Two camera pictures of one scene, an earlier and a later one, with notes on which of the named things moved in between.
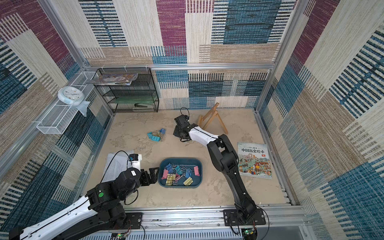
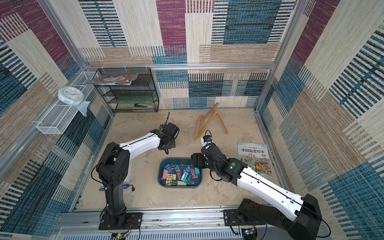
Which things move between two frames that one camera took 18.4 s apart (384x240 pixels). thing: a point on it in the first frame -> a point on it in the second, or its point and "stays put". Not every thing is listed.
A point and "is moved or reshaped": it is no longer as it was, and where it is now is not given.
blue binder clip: [169, 168] stays put
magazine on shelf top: [126, 79] stays put
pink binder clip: [165, 174] stays put
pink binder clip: [177, 177] is moved or reshaped
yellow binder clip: [170, 178] stays put
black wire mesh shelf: [140, 96] stays put
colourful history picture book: [254, 160] stays put
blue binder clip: [188, 173] is moved or reshaped
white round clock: [70, 95] stays put
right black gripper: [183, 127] -> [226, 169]
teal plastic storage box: [180, 173] stays put
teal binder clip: [156, 138] is moved or reshaped
